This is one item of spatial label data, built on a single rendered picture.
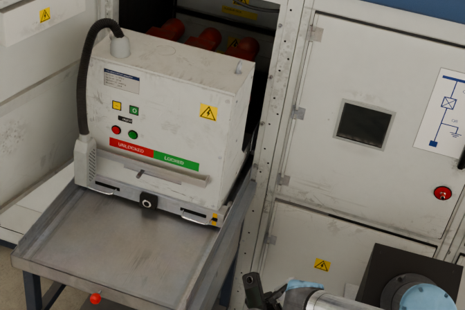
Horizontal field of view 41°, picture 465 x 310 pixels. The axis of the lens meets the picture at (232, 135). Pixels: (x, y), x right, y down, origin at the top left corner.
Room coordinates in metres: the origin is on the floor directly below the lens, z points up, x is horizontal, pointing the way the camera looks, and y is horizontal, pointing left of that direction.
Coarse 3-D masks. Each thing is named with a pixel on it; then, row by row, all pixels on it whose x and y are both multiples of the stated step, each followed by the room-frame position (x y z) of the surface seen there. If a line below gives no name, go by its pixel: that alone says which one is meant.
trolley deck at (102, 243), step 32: (96, 192) 1.66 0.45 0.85; (64, 224) 1.48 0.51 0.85; (96, 224) 1.50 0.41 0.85; (128, 224) 1.52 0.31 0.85; (160, 224) 1.55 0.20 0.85; (192, 224) 1.57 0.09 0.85; (64, 256) 1.34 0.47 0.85; (96, 256) 1.36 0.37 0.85; (128, 256) 1.38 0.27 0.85; (160, 256) 1.40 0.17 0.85; (192, 256) 1.42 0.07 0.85; (224, 256) 1.46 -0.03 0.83; (96, 288) 1.26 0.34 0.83; (128, 288) 1.26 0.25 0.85; (160, 288) 1.27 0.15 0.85
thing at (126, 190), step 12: (96, 180) 1.66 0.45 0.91; (108, 180) 1.65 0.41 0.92; (120, 192) 1.64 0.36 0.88; (132, 192) 1.63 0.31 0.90; (156, 192) 1.62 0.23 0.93; (168, 204) 1.60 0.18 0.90; (180, 204) 1.59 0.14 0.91; (192, 204) 1.58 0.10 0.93; (192, 216) 1.58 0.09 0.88; (204, 216) 1.57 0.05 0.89
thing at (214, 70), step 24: (96, 48) 1.72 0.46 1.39; (144, 48) 1.77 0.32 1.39; (168, 48) 1.79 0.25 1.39; (192, 48) 1.82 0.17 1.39; (168, 72) 1.64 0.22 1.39; (192, 72) 1.66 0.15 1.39; (216, 72) 1.69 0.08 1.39; (240, 96) 1.64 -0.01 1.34; (240, 120) 1.69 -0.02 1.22; (240, 144) 1.75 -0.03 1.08; (240, 168) 1.82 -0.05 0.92
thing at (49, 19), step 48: (0, 0) 1.58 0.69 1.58; (48, 0) 1.74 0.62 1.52; (96, 0) 1.99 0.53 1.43; (0, 48) 1.59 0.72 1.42; (48, 48) 1.77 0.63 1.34; (0, 96) 1.57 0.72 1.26; (48, 96) 1.76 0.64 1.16; (0, 144) 1.55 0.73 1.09; (48, 144) 1.75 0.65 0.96; (0, 192) 1.53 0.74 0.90
